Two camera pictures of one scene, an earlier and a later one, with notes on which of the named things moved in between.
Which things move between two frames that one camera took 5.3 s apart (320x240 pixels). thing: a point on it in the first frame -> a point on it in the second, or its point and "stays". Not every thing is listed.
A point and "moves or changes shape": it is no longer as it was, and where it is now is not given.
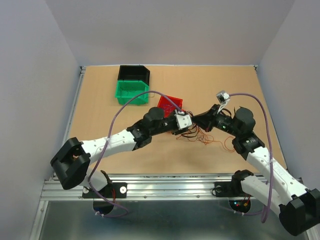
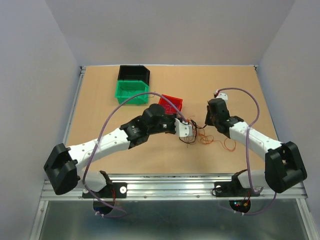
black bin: (130, 72) stays
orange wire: (194, 133) stays
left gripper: (174, 130) stays
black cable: (180, 131) moves or changes shape
